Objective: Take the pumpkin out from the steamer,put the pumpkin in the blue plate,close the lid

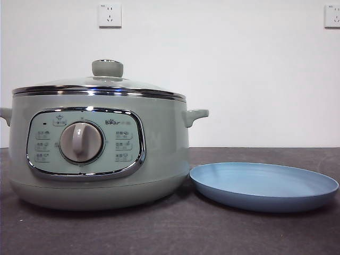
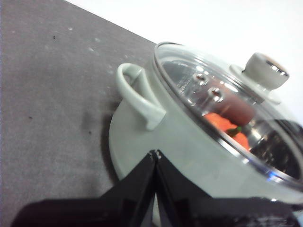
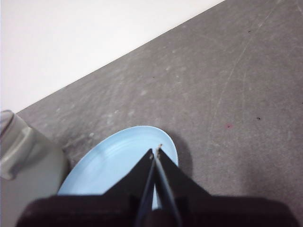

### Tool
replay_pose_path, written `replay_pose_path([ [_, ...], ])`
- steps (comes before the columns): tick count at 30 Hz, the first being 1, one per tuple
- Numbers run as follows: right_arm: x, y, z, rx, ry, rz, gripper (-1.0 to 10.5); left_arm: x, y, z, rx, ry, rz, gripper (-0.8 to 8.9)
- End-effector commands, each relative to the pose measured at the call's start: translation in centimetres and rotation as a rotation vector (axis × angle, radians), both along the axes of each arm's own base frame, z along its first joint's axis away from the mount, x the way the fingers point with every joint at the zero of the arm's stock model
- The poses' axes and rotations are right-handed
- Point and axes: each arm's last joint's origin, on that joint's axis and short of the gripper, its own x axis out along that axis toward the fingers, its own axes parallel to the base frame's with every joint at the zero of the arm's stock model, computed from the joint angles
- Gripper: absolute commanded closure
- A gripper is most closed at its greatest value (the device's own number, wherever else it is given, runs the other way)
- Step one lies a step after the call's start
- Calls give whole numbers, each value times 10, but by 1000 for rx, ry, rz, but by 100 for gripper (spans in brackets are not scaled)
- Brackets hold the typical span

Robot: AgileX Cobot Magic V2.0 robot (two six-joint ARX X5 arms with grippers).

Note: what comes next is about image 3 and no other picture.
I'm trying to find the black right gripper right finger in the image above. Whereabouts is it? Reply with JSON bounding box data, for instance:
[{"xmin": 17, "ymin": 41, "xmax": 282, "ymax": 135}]
[{"xmin": 155, "ymin": 147, "xmax": 212, "ymax": 227}]

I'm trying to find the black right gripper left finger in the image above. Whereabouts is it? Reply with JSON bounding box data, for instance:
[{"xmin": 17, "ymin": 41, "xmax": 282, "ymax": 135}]
[{"xmin": 103, "ymin": 148, "xmax": 155, "ymax": 227}]

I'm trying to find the blue round plate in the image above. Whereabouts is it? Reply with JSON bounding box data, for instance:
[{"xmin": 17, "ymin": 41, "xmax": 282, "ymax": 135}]
[{"xmin": 57, "ymin": 125, "xmax": 179, "ymax": 210}]

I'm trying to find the pale green electric steamer pot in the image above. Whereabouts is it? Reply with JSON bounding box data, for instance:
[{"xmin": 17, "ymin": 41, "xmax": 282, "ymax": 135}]
[{"xmin": 0, "ymin": 110, "xmax": 70, "ymax": 227}]

